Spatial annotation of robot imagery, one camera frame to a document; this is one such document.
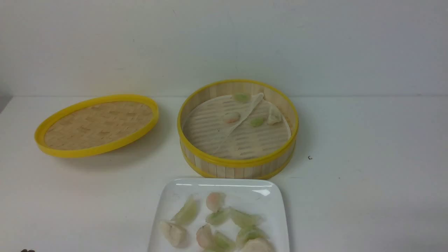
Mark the white dumpling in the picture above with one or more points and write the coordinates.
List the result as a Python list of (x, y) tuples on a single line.
[(274, 116)]

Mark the white dumpling plate left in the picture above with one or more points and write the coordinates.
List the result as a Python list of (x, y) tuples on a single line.
[(175, 234)]

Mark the white dumpling plate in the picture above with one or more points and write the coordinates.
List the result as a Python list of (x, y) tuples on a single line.
[(175, 234), (257, 245)]

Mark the green dumpling plate left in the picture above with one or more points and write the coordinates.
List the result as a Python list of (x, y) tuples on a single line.
[(188, 212)]

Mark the green dumpling plate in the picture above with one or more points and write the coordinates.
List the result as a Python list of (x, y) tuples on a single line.
[(218, 218), (188, 212), (243, 219), (220, 243)]

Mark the pink dumpling plate bottom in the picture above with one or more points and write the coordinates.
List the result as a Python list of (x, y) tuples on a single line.
[(204, 237)]

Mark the pink dumpling plate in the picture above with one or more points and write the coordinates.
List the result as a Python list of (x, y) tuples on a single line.
[(204, 237), (215, 201)]

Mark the green dumpling plate centre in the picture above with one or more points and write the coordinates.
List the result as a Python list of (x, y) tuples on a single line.
[(218, 218)]

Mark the green dumpling plate bottom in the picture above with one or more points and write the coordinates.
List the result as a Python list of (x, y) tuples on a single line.
[(220, 243)]

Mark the pink dumpling plate top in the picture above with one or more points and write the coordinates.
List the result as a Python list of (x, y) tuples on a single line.
[(215, 201)]

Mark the green dumpling plate right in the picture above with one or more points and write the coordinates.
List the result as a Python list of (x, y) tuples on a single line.
[(243, 219)]

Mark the white square plate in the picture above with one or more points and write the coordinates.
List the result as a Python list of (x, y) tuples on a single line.
[(251, 196)]

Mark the white dumpling plate bottom right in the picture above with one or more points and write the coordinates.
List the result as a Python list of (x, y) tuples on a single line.
[(257, 245)]

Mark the yellow rimmed bamboo steamer lid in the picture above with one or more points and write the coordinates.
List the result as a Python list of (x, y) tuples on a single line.
[(97, 125)]

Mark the yellow rimmed bamboo steamer basket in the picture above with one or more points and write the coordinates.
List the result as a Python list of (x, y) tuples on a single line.
[(263, 167)]

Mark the pink dumpling in steamer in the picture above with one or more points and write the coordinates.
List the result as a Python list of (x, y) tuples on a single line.
[(231, 118)]

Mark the white steamer liner paper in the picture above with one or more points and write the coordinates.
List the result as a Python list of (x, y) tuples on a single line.
[(204, 129)]

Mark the green dumpling at steamer back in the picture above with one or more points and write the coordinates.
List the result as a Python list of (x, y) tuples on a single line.
[(241, 97)]

